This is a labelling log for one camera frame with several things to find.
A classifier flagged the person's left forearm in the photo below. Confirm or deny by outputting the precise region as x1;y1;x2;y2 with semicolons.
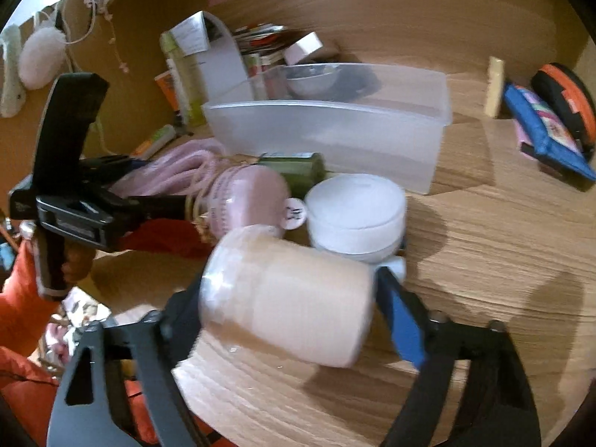
0;237;70;396

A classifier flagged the white cardboard box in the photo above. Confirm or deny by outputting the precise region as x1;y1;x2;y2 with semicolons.
284;32;325;66

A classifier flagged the beige jar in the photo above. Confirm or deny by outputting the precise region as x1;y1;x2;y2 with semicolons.
198;225;376;368

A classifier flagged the white plush toy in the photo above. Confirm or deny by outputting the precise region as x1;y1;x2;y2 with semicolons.
0;23;25;118

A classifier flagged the pale yellow tube bottle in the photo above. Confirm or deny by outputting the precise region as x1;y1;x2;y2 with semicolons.
483;56;506;118

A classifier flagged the white plush ball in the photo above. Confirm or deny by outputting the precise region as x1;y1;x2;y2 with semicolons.
18;12;69;91

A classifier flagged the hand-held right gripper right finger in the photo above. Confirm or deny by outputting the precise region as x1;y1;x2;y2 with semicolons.
375;265;543;447

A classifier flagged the white paper slip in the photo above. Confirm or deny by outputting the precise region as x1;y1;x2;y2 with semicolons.
170;12;210;54

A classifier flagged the clear plastic storage bin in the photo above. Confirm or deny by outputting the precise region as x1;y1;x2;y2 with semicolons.
202;63;453;196

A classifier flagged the person's left hand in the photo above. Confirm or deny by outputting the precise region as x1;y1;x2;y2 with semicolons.
60;241;97;286

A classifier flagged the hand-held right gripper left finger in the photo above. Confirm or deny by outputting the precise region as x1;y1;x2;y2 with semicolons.
47;283;219;447

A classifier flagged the small orange box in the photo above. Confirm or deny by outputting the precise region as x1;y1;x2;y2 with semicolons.
155;71;180;113

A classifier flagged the tall pale green bottle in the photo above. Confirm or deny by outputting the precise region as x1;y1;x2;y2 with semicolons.
161;32;206;127

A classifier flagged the white bowl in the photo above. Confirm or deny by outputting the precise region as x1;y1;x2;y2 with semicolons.
285;66;342;99

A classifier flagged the stack of books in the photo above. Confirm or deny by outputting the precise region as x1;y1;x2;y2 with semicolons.
232;23;299;76

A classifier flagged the black orange zip case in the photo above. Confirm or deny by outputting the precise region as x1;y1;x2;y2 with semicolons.
531;63;596;150

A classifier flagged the hanging bead string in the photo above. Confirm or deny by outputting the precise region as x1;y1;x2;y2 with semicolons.
99;2;130;74

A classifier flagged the white hanging cord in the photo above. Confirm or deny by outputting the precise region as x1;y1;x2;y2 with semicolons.
64;0;97;46

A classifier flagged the tan raffia string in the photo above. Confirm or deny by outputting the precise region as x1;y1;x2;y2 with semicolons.
185;193;216;244

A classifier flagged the person's orange jacket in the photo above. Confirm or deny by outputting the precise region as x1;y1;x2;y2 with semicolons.
118;218;212;260

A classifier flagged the pink round brush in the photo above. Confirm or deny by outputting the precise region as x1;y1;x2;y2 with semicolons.
204;166;309;239

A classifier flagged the white round jar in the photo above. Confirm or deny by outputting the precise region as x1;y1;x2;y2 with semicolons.
305;173;409;272

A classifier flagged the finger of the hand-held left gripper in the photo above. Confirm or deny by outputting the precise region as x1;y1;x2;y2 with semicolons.
80;155;150;181
108;193;199;225

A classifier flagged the wooden desktop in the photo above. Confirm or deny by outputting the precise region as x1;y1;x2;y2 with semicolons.
79;51;596;447

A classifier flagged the pink phone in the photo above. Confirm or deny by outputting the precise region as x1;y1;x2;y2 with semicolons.
514;118;593;193

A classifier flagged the blue patchwork pouch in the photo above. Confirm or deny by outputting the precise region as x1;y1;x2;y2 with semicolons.
503;83;596;182

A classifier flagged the dark green bottle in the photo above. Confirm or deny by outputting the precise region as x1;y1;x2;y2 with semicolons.
257;151;327;197

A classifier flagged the white green tube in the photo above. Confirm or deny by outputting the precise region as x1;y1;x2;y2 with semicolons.
130;124;178;159

